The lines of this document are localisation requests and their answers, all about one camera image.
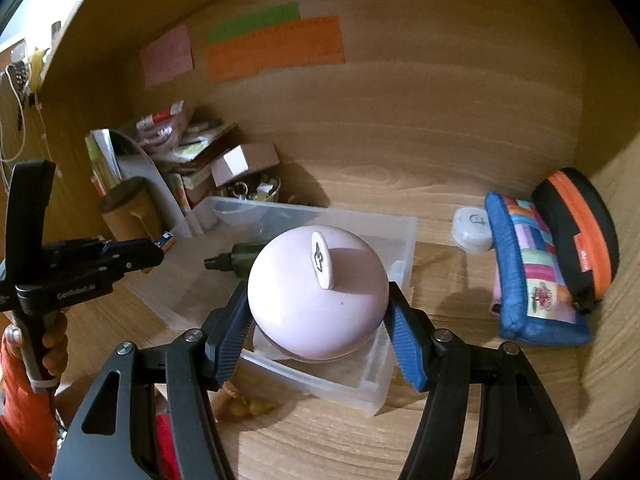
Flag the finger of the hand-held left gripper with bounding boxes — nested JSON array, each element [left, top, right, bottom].
[[102, 247, 166, 276], [100, 238, 161, 257]]

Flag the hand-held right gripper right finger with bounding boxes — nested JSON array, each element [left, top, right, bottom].
[[384, 281, 583, 480]]

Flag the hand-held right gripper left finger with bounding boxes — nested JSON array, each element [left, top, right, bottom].
[[54, 285, 251, 480]]

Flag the pink domed jar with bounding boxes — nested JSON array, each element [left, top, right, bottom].
[[247, 226, 390, 364]]

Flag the clear plastic box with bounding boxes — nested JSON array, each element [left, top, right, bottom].
[[127, 196, 419, 418]]

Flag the person's left forearm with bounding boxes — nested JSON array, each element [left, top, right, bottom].
[[0, 327, 58, 478]]

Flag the wooden desktop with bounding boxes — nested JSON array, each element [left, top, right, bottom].
[[50, 160, 640, 480]]

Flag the person's left hand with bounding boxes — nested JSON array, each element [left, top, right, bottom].
[[42, 311, 69, 372]]

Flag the brown mug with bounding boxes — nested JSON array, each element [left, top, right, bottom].
[[97, 177, 171, 247]]

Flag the white curved card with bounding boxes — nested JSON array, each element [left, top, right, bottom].
[[117, 152, 194, 239]]

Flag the yellow crumpled wrapper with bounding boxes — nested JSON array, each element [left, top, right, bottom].
[[224, 394, 279, 419]]

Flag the dark green spray bottle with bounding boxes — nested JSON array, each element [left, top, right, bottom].
[[203, 241, 273, 281]]

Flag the white printed papers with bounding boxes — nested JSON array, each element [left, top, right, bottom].
[[85, 129, 147, 197]]

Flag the stack of booklets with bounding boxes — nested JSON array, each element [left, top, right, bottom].
[[165, 120, 241, 211]]

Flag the red cloth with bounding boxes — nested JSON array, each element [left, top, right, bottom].
[[154, 410, 182, 480]]

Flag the red white tube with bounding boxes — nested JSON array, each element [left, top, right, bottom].
[[136, 101, 185, 130]]

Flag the small white round container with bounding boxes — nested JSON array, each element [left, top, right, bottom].
[[451, 206, 496, 255]]

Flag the glass bowl with trinkets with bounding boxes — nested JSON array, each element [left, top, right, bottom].
[[227, 175, 284, 206]]

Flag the small white cardboard box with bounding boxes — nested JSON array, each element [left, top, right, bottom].
[[210, 142, 280, 189]]

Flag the blue patchwork pouch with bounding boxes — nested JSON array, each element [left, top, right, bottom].
[[484, 190, 594, 346]]

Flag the pink paper note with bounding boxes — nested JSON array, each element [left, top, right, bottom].
[[140, 24, 194, 89]]

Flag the black orange zip case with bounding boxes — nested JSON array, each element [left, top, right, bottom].
[[530, 167, 621, 312]]

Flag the orange paper note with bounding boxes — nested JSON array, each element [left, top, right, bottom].
[[205, 15, 346, 84]]

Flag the green paper note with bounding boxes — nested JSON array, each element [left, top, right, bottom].
[[207, 2, 301, 44]]

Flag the pink coiled cord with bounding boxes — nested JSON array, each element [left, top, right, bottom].
[[137, 110, 194, 154]]

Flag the white string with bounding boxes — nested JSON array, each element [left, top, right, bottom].
[[0, 72, 27, 181]]

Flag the dark braided cord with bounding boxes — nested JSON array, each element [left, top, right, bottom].
[[5, 60, 32, 132]]

